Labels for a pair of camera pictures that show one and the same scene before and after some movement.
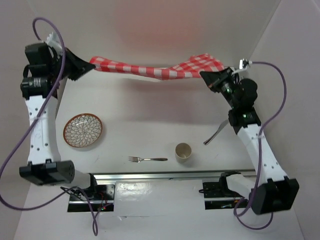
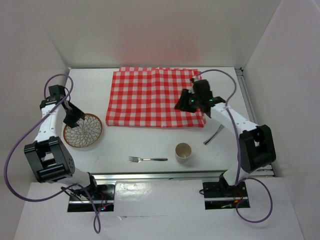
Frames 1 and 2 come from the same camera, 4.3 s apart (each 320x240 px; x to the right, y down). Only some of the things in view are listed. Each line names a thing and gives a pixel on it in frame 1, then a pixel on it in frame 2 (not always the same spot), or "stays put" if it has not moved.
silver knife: (222, 125) stays put
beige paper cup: (183, 151) stays put
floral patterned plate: (82, 130) stays put
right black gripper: (214, 79) to (182, 103)
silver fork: (139, 159) stays put
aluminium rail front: (183, 177) stays put
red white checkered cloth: (191, 67) to (147, 96)
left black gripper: (79, 66) to (77, 114)
